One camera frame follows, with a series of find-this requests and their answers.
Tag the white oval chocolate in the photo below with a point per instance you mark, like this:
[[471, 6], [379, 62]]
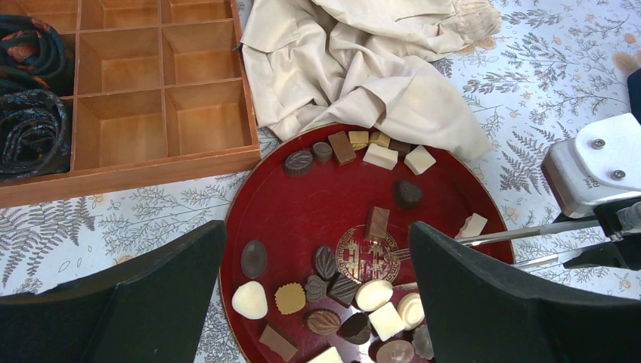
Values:
[[374, 294]]

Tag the beige crumpled cloth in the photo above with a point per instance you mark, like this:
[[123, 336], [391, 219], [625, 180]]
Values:
[[365, 63]]

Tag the brown bar chocolate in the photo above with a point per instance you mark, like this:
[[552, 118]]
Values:
[[342, 148]]

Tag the red round tray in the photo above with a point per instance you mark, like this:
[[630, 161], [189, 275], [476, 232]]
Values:
[[350, 209]]

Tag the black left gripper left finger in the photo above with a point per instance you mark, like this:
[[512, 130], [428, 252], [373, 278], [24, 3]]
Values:
[[148, 309]]

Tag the dark oval leaf chocolate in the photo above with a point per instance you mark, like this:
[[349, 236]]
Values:
[[298, 163]]

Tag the dark heart chocolate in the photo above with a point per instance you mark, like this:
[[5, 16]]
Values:
[[406, 194]]

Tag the dark rolled tie patterned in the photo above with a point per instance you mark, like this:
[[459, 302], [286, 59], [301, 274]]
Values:
[[35, 135]]

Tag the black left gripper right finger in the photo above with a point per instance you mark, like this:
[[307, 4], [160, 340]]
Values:
[[479, 309]]

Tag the navy chocolate box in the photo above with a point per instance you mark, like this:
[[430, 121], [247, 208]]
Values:
[[634, 92]]

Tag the wooden compartment tray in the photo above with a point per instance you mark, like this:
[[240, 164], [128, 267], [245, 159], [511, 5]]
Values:
[[159, 95]]

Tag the white square chocolate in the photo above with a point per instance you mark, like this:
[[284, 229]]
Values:
[[419, 160]]

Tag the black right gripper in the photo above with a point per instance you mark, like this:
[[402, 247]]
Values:
[[620, 222]]

